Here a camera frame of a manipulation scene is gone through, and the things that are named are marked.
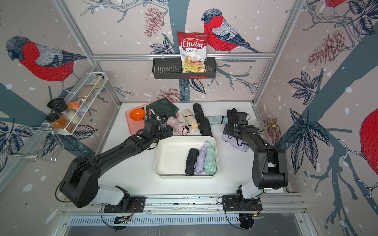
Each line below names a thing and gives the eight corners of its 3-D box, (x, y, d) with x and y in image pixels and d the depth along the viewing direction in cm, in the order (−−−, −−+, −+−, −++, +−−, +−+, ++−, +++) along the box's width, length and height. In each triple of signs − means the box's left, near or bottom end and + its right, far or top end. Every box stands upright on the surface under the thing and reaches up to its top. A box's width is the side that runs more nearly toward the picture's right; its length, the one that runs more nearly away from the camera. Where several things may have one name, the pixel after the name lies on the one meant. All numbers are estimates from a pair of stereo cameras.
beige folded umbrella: (191, 131, 103) (191, 129, 102) (180, 113, 114) (180, 111, 112) (199, 127, 105) (199, 125, 103) (188, 110, 116) (188, 108, 114)
